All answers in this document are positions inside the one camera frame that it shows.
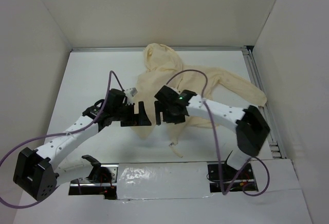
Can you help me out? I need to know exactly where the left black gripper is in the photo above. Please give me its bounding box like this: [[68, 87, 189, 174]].
[[112, 101, 151, 127]]

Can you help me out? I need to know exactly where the cream yellow jacket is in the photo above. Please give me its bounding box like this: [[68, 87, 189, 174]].
[[130, 43, 267, 158]]

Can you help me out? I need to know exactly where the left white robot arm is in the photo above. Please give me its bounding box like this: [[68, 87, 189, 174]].
[[13, 88, 151, 201]]

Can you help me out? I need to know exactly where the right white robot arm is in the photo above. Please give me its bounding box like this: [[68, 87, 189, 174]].
[[154, 86, 270, 179]]

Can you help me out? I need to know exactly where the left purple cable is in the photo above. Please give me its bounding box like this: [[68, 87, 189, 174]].
[[0, 70, 126, 207]]

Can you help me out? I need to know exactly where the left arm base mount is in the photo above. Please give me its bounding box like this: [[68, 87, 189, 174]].
[[68, 155, 119, 200]]

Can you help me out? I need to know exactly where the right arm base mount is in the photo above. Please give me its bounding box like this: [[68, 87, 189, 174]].
[[206, 158, 258, 193]]

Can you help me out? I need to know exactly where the aluminium frame rail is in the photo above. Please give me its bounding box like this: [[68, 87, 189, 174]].
[[69, 45, 286, 159]]

